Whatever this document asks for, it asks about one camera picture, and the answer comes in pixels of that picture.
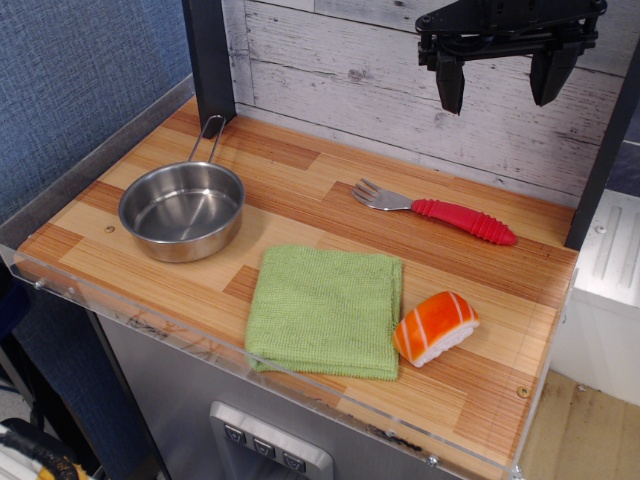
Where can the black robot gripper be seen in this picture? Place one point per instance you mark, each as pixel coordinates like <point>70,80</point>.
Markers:
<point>554,32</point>

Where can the clear acrylic front guard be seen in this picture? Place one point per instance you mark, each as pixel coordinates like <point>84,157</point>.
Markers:
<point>460,416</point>

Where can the black right vertical post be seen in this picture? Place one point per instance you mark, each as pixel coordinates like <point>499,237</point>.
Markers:
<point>607,154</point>

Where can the green folded cloth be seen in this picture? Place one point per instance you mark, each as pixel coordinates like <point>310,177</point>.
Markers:
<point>325,312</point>

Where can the black vertical post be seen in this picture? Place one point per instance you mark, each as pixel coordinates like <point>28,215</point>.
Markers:
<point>607,154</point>
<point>210,60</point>

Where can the salmon sushi toy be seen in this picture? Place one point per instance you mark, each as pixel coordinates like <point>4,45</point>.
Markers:
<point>433,327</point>

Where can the black left vertical post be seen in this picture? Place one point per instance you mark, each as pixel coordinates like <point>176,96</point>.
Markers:
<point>210,60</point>

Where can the red handled metal fork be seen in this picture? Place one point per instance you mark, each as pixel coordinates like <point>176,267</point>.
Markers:
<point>476,223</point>

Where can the silver button control panel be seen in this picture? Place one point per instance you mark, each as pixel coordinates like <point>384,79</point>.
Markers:
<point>251,448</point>

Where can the stainless steel pot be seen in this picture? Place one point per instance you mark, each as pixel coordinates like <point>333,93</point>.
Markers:
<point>185,211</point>

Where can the white grooved side counter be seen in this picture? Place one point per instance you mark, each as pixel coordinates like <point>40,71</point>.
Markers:
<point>608,263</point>

